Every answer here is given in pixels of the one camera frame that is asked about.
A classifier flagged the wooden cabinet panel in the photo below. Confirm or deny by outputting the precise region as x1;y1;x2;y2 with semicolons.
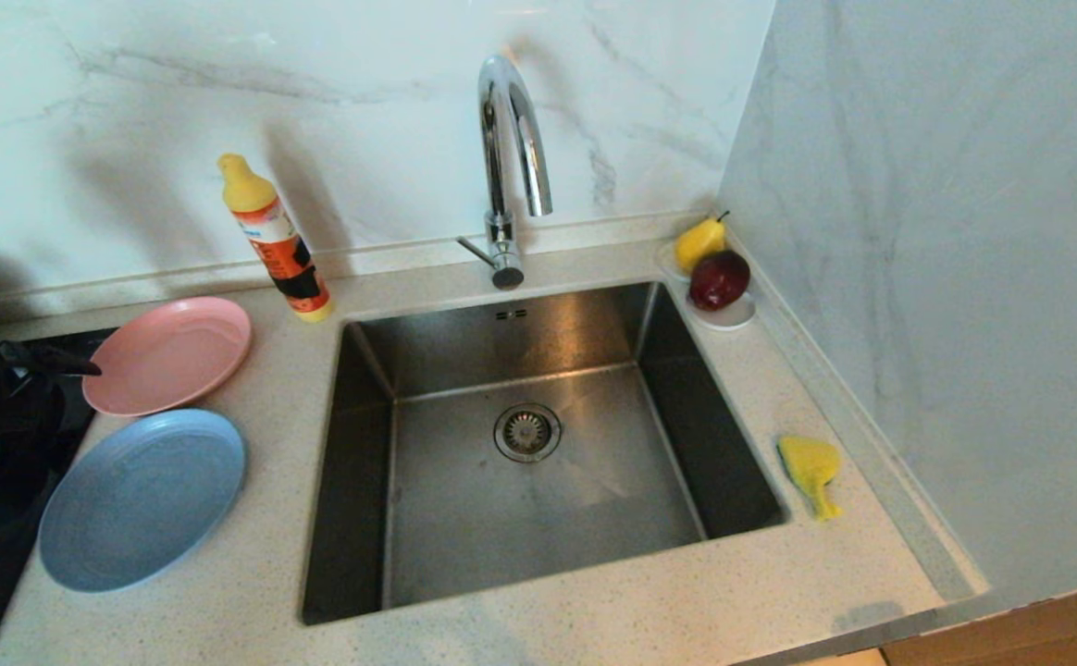
881;573;1077;666

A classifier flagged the pink plastic plate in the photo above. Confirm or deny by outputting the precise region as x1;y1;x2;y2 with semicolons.
82;296;254;418

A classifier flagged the dark red apple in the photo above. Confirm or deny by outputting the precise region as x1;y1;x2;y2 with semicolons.
687;251;751;313

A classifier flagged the stainless steel sink basin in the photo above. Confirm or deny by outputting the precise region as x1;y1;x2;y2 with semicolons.
300;280;789;627

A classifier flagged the chrome gooseneck faucet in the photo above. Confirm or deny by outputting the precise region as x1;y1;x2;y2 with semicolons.
455;55;554;291

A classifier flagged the yellow pear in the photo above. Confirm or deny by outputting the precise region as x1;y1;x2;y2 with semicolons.
674;212;730;275

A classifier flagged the round metal drain strainer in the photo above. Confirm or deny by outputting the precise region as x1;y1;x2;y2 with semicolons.
493;402;563;463

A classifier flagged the blue plastic plate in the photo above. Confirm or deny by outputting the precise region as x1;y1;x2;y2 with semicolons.
37;409;248;594

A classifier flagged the small white dish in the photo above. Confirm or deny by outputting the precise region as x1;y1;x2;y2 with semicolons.
656;239;757;332

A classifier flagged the black glass cooktop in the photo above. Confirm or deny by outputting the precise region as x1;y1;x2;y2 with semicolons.
0;328;118;666

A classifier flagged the orange detergent bottle yellow cap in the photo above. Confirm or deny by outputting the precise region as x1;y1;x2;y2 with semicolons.
217;153;335;323

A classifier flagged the yellow fish-shaped sponge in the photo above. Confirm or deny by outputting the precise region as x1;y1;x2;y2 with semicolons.
776;436;844;523

